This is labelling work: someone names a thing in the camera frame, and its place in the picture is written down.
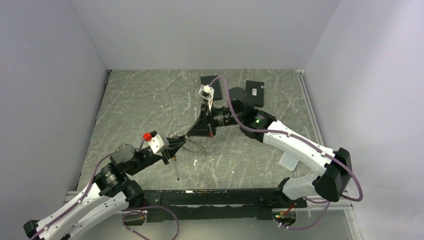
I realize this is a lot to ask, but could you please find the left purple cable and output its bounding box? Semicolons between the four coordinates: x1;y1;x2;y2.
29;139;148;240

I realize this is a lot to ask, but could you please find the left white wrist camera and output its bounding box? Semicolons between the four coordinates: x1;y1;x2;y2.
142;131;170;155

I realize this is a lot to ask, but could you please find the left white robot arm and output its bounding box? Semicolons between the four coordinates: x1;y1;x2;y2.
23;131;187;240

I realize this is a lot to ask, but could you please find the left black box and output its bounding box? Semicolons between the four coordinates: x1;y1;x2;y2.
200;75;223;102

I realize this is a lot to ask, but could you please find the yellow black screwdriver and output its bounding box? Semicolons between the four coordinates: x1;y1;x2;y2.
171;156;180;181

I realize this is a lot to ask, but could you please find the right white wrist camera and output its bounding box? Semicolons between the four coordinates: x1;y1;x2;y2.
197;84;215;111

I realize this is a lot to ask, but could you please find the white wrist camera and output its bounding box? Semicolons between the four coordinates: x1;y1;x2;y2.
197;84;215;111
142;131;170;155

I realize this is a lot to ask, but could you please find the right black box with label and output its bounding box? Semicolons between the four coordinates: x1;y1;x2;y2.
245;80;265;108

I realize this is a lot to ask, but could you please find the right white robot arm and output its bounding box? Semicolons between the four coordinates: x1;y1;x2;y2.
186;85;352;208

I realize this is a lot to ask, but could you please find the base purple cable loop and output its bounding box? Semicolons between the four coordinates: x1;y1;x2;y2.
121;202;180;240

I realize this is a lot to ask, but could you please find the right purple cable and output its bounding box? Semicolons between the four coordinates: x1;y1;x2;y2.
208;76;364;202

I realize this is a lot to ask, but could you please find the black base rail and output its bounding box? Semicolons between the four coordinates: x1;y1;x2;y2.
129;188;307;223

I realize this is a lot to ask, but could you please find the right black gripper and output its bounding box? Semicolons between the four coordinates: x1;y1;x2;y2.
186;102;243;139

